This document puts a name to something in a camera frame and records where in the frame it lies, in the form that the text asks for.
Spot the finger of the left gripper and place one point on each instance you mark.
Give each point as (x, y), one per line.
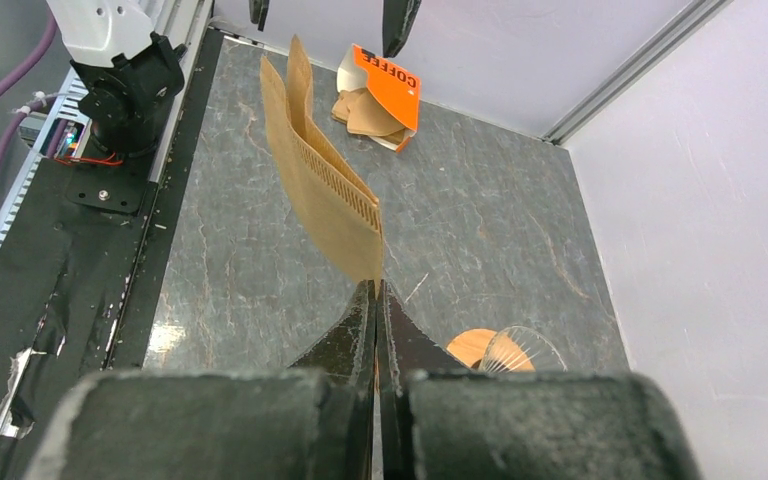
(398, 17)
(258, 12)

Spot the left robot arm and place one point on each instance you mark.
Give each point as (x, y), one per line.
(131, 71)

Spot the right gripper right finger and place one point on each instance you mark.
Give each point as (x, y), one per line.
(441, 420)

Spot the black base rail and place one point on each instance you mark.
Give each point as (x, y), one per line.
(79, 287)

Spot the orange coffee filter box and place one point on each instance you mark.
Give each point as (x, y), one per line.
(395, 88)

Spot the brown paper coffee filters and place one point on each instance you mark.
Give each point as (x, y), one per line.
(363, 115)

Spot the white cable duct strip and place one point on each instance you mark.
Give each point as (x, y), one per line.
(63, 108)

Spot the single brown paper filter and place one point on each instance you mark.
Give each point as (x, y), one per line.
(335, 206)

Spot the clear glass dripper cone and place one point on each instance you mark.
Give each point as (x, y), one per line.
(542, 352)

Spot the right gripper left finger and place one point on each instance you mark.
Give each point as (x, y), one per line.
(312, 420)

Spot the aluminium frame post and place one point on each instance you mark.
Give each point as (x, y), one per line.
(679, 29)

